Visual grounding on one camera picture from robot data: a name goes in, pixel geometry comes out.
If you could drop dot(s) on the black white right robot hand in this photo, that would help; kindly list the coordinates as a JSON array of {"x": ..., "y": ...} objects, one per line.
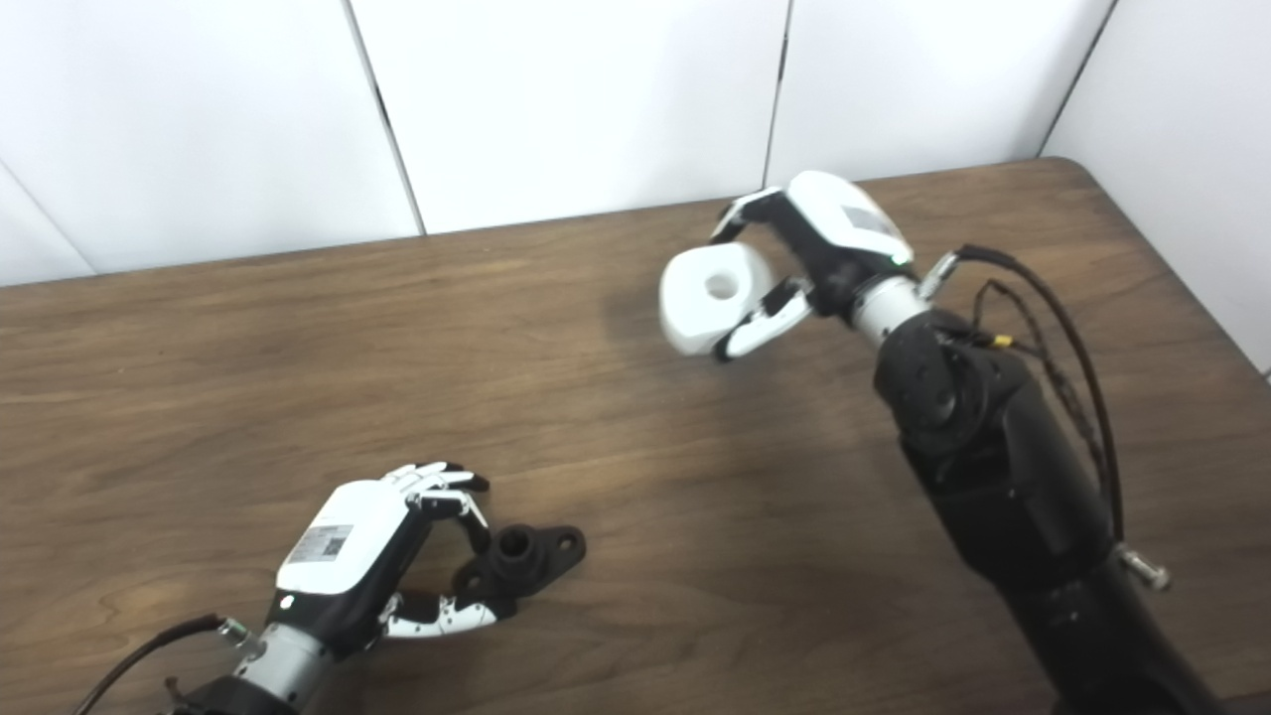
[{"x": 839, "y": 228}]

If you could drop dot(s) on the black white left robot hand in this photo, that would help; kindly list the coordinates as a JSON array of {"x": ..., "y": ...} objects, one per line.
[{"x": 343, "y": 541}]

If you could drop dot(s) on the round white plastic piece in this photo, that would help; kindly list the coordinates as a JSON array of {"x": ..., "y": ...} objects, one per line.
[{"x": 690, "y": 308}]

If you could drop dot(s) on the black plastic flanged holder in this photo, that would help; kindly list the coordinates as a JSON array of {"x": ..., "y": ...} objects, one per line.
[{"x": 536, "y": 561}]

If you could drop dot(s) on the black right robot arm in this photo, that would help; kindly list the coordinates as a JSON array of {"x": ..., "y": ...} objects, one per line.
[{"x": 1003, "y": 467}]

